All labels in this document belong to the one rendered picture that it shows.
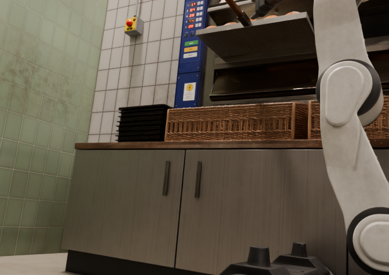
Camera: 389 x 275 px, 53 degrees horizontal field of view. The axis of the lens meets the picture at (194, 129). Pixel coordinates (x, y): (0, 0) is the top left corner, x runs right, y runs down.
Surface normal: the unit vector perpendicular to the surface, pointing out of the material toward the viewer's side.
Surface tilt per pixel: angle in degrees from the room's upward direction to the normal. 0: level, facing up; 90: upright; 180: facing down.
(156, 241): 90
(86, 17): 90
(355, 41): 90
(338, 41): 90
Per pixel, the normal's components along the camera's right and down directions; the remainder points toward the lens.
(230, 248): -0.48, -0.22
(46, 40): 0.87, -0.03
